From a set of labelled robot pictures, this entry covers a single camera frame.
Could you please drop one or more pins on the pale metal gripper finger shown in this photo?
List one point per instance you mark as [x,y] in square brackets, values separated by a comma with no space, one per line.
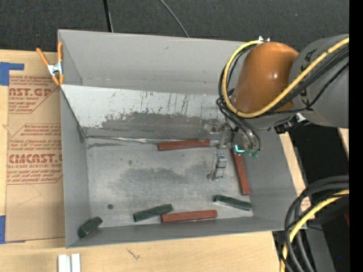
[212,167]
[221,166]

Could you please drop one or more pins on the red-brown flat block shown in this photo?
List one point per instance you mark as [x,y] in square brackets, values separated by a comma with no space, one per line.
[188,216]
[241,171]
[184,144]

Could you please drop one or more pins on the dark green flat block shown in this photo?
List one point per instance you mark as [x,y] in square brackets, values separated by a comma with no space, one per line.
[89,227]
[153,212]
[232,202]

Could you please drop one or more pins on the grey metal bin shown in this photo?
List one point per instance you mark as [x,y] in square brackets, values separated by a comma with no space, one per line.
[170,177]

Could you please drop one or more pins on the brown cardboard board red print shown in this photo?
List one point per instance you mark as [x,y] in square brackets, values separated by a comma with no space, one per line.
[34,205]

